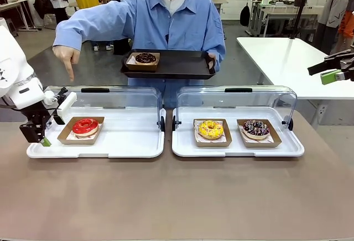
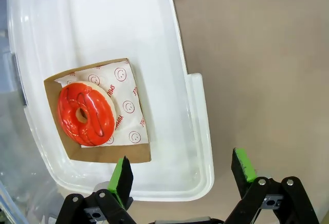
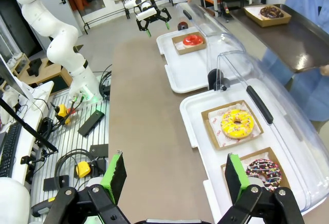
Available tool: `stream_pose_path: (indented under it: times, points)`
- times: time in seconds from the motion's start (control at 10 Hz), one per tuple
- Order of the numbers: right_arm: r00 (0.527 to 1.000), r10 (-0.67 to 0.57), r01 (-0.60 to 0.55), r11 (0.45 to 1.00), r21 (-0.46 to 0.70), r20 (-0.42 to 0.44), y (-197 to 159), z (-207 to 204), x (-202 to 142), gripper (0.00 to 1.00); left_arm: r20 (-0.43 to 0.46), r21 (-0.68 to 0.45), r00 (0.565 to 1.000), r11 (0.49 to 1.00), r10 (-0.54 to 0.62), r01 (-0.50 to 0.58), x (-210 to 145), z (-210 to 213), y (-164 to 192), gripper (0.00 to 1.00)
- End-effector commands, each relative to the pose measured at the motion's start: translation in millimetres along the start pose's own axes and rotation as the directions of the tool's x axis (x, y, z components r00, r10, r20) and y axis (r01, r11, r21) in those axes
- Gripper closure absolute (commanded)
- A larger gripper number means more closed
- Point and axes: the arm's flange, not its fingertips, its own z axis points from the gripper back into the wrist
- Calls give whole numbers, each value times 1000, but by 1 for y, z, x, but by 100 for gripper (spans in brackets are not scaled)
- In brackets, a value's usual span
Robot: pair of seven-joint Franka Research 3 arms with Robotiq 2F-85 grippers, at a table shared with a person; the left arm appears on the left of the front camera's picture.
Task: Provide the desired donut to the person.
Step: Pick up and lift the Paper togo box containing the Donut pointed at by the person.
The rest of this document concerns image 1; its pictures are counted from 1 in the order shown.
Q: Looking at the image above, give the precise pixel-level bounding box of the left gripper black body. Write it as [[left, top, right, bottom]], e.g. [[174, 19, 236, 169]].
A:
[[26, 107, 55, 132]]

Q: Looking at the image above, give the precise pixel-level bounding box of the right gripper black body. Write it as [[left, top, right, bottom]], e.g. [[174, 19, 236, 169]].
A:
[[342, 49, 354, 82]]

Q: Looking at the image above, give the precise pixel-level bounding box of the cardboard box of chocolate donut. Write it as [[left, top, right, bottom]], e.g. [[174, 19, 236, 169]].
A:
[[125, 51, 161, 72]]

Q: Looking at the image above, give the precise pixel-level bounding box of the chocolate glazed donut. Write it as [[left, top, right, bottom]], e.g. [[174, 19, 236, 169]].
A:
[[134, 52, 158, 66]]

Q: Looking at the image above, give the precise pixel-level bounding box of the black serving tray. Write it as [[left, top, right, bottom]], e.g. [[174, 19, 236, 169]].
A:
[[120, 48, 217, 80]]

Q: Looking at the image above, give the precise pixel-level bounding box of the person's left forearm blue sleeve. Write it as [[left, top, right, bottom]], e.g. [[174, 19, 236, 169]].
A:
[[203, 22, 227, 72]]

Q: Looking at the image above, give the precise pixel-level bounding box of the person's right forearm blue sleeve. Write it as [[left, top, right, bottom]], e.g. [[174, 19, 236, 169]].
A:
[[52, 8, 96, 51]]

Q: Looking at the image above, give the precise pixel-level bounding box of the cardboard box of red donut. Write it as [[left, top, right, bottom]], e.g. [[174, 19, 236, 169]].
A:
[[57, 116, 106, 145]]

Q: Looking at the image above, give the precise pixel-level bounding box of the red glazed donut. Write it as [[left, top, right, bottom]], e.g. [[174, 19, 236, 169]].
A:
[[72, 118, 99, 137]]

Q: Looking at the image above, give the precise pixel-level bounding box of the cardboard box of sprinkled donut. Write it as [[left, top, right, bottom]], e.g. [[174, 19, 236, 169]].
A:
[[236, 118, 283, 149]]

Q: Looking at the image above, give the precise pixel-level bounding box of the dark donut with coloured sprinkles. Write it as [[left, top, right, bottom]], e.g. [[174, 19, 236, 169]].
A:
[[242, 119, 270, 140]]

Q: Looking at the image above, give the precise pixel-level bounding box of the cardboard box of yellow donut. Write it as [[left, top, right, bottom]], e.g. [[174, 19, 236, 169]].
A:
[[192, 118, 233, 148]]

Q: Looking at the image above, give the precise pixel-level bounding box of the yellow sprinkled donut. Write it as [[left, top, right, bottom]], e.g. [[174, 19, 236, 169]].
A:
[[198, 120, 225, 139]]

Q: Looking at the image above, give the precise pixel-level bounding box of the person's torso blue shirt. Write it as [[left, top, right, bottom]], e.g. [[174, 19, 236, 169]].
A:
[[82, 0, 226, 109]]

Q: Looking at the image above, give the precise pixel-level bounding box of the person's right hand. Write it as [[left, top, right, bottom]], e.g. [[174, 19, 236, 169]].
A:
[[52, 45, 81, 82]]

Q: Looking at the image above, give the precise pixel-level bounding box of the person's left hand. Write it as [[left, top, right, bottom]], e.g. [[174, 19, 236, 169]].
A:
[[207, 54, 218, 71]]

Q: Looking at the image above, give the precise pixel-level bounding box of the large white table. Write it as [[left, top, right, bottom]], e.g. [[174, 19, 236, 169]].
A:
[[236, 36, 354, 130]]

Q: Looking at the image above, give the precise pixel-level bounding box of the mannequin with grey orange clothes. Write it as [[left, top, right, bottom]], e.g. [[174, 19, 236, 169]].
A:
[[317, 0, 354, 55]]

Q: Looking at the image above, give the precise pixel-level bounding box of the white background workbench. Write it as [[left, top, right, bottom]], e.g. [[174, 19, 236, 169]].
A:
[[247, 0, 325, 38]]

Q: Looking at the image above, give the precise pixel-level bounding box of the white display tray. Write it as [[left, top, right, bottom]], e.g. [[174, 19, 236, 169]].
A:
[[171, 106, 305, 158], [26, 106, 167, 159]]

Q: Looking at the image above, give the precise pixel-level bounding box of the black backpack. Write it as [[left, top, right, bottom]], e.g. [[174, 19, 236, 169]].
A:
[[240, 3, 251, 27]]

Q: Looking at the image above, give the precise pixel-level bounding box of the small white background table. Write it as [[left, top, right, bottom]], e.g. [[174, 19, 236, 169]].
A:
[[0, 0, 39, 32]]

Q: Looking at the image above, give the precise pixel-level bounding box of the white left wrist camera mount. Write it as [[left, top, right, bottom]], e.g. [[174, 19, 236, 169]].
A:
[[43, 87, 78, 126]]

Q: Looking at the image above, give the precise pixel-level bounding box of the black camera stand pole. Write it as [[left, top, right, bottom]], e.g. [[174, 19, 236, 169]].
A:
[[289, 0, 315, 40]]

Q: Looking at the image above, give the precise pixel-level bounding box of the clear dome lid black handle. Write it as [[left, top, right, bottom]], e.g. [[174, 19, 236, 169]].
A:
[[43, 85, 166, 133], [172, 85, 298, 132]]

